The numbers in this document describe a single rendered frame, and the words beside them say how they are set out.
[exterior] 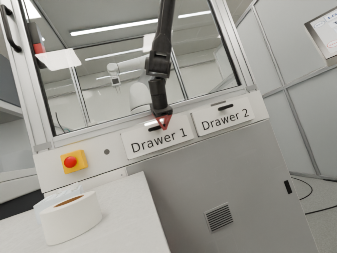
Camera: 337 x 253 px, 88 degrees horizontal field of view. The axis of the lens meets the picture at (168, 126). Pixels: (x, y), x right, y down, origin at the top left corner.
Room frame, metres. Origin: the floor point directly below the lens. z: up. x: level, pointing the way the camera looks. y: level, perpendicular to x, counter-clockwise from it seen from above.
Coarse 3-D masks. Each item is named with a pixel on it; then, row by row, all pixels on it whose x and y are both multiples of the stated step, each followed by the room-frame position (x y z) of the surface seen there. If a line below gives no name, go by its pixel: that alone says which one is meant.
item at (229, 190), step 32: (256, 128) 0.84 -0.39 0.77; (160, 160) 0.74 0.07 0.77; (192, 160) 0.76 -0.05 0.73; (224, 160) 0.79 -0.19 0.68; (256, 160) 0.83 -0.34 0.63; (160, 192) 0.73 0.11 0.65; (192, 192) 0.75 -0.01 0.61; (224, 192) 0.78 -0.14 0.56; (256, 192) 0.81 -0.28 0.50; (288, 192) 0.84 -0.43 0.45; (192, 224) 0.75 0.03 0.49; (224, 224) 0.77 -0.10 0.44; (256, 224) 0.80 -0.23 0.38; (288, 224) 0.83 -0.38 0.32
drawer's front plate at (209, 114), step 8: (224, 104) 0.79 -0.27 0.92; (240, 104) 0.81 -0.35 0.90; (248, 104) 0.82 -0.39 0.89; (200, 112) 0.77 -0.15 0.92; (208, 112) 0.77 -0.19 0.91; (216, 112) 0.78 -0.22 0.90; (224, 112) 0.79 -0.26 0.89; (232, 112) 0.80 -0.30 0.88; (240, 112) 0.81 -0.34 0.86; (248, 112) 0.81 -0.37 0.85; (200, 120) 0.76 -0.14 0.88; (208, 120) 0.77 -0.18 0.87; (216, 120) 0.78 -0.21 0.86; (240, 120) 0.80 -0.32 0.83; (200, 128) 0.76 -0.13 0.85; (216, 128) 0.78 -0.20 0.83; (224, 128) 0.78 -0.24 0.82; (200, 136) 0.76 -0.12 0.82
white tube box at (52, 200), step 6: (78, 186) 0.47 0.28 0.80; (66, 192) 0.41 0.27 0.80; (72, 192) 0.38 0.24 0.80; (78, 192) 0.39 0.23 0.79; (48, 198) 0.41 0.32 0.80; (54, 198) 0.37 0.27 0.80; (60, 198) 0.37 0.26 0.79; (66, 198) 0.37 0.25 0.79; (36, 204) 0.36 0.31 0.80; (42, 204) 0.36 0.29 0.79; (48, 204) 0.36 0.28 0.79; (36, 210) 0.35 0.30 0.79; (42, 210) 0.35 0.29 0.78; (36, 216) 0.35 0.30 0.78
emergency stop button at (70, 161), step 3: (66, 159) 0.60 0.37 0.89; (69, 159) 0.60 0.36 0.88; (72, 159) 0.60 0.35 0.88; (75, 159) 0.61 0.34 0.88; (66, 162) 0.60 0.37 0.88; (69, 162) 0.60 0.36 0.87; (72, 162) 0.60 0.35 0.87; (75, 162) 0.61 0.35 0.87; (66, 165) 0.60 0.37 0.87; (69, 165) 0.60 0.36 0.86; (72, 165) 0.60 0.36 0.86; (75, 165) 0.61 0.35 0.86
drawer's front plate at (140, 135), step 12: (180, 120) 0.75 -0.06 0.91; (132, 132) 0.70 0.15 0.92; (144, 132) 0.71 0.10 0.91; (156, 132) 0.72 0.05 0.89; (168, 132) 0.73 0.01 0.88; (180, 132) 0.74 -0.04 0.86; (192, 132) 0.75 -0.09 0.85; (144, 144) 0.71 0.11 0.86; (156, 144) 0.72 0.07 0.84; (168, 144) 0.73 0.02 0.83; (132, 156) 0.70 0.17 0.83
